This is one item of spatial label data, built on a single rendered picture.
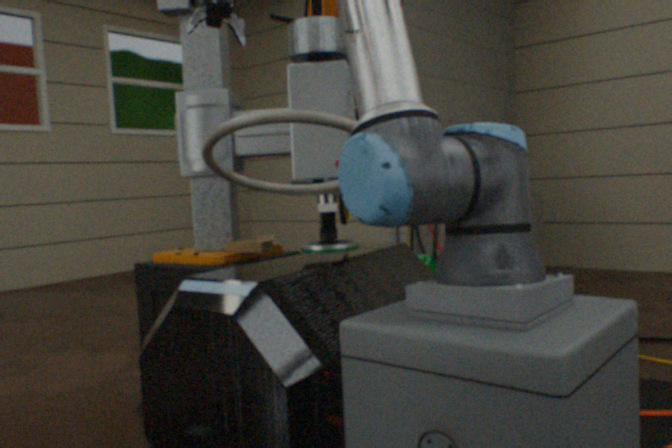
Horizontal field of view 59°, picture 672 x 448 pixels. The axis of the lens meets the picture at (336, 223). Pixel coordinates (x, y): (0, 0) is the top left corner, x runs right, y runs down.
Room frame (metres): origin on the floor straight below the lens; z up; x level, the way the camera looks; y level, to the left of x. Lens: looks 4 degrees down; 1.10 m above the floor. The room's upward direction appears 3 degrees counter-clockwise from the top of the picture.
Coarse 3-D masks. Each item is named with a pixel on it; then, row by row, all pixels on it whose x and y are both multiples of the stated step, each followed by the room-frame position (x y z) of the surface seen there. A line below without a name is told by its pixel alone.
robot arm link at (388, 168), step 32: (352, 0) 1.02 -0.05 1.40; (384, 0) 1.01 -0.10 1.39; (352, 32) 1.02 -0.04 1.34; (384, 32) 0.99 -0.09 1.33; (352, 64) 1.02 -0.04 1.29; (384, 64) 0.98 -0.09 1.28; (384, 96) 0.96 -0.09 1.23; (416, 96) 0.98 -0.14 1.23; (352, 128) 0.98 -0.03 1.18; (384, 128) 0.93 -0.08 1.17; (416, 128) 0.93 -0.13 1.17; (352, 160) 0.95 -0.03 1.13; (384, 160) 0.88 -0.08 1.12; (416, 160) 0.91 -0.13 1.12; (448, 160) 0.94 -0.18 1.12; (352, 192) 0.96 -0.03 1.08; (384, 192) 0.89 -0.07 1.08; (416, 192) 0.90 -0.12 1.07; (448, 192) 0.93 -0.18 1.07; (384, 224) 0.93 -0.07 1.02; (416, 224) 0.96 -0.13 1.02
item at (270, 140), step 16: (192, 112) 2.84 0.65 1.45; (208, 112) 2.83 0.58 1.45; (224, 112) 2.86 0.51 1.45; (240, 112) 2.90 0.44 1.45; (176, 128) 2.92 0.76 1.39; (192, 128) 2.84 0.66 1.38; (208, 128) 2.83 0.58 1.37; (256, 128) 2.88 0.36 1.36; (272, 128) 2.87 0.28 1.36; (288, 128) 2.85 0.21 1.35; (192, 144) 2.84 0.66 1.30; (224, 144) 2.86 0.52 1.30; (240, 144) 2.89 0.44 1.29; (256, 144) 2.88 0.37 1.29; (272, 144) 2.87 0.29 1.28; (288, 144) 2.86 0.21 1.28; (192, 160) 2.86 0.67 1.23; (224, 160) 2.87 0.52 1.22; (240, 160) 2.94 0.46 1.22
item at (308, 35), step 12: (288, 24) 2.19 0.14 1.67; (300, 24) 2.14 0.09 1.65; (312, 24) 2.13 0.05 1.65; (324, 24) 2.13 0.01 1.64; (336, 24) 2.15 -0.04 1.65; (288, 36) 2.20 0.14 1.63; (300, 36) 2.15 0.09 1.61; (312, 36) 2.13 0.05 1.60; (324, 36) 2.13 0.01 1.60; (336, 36) 2.15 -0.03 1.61; (288, 48) 2.22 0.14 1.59; (300, 48) 2.15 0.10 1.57; (312, 48) 2.13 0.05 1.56; (324, 48) 2.13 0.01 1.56; (336, 48) 2.15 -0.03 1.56; (300, 60) 2.28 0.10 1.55; (312, 60) 2.22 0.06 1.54; (324, 60) 2.22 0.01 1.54; (336, 60) 2.31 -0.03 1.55
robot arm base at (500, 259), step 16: (528, 224) 1.02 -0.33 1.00; (448, 240) 1.04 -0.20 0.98; (464, 240) 1.01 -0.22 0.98; (480, 240) 0.99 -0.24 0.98; (496, 240) 0.98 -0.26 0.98; (512, 240) 0.99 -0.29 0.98; (528, 240) 1.01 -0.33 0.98; (448, 256) 1.03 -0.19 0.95; (464, 256) 1.00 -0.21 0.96; (480, 256) 0.98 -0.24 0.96; (496, 256) 0.97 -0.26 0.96; (512, 256) 0.97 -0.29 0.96; (528, 256) 0.99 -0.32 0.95; (448, 272) 1.01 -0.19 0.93; (464, 272) 0.98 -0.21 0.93; (480, 272) 0.97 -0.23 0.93; (496, 272) 0.96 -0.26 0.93; (512, 272) 0.96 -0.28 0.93; (528, 272) 0.97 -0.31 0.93; (544, 272) 1.01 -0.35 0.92
